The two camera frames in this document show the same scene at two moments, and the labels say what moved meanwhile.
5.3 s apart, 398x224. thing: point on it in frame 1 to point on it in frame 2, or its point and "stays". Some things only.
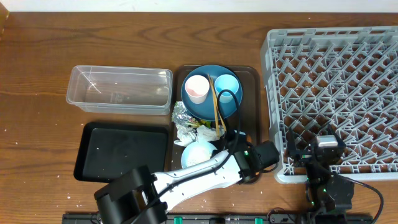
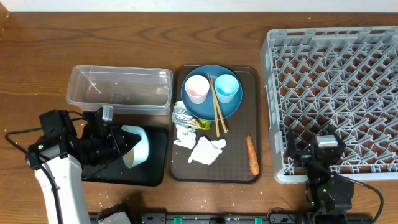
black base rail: [235, 218] stays
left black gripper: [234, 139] to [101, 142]
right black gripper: [303, 157] stays
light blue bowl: [196, 152] to [140, 153]
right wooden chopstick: [217, 104] stays
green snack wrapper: [195, 122] stays
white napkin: [207, 134] to [206, 150]
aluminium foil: [180, 116] stays
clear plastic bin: [120, 90] stays
